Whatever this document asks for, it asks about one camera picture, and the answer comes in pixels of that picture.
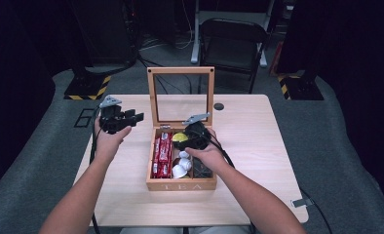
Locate person's right hand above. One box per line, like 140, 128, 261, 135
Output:
183, 128, 229, 174

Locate wooden box with window lid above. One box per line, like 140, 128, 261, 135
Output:
145, 66, 218, 192

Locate yellow-lidded capsule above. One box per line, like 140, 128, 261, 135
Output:
172, 132, 189, 144

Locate red stick packet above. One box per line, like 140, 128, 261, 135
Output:
159, 131, 173, 179
151, 136, 162, 178

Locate black folding chair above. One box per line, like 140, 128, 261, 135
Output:
198, 18, 270, 95

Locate grey metal table clamp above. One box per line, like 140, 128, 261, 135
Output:
290, 197, 315, 209

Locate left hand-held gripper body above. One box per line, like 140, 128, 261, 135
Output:
97, 96, 128, 136

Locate black striped stand base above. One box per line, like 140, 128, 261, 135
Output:
63, 73, 112, 101
277, 73, 325, 101

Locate dark equipment cabinet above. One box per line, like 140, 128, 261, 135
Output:
65, 0, 139, 67

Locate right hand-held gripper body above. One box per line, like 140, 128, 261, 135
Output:
181, 111, 212, 151

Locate dark tea bag packets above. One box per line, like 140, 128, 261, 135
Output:
192, 157, 214, 179

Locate black cable at clamp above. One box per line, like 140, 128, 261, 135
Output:
298, 187, 333, 234

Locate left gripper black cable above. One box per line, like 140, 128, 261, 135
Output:
88, 106, 102, 234

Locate person's left hand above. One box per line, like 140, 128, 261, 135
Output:
94, 117, 133, 161

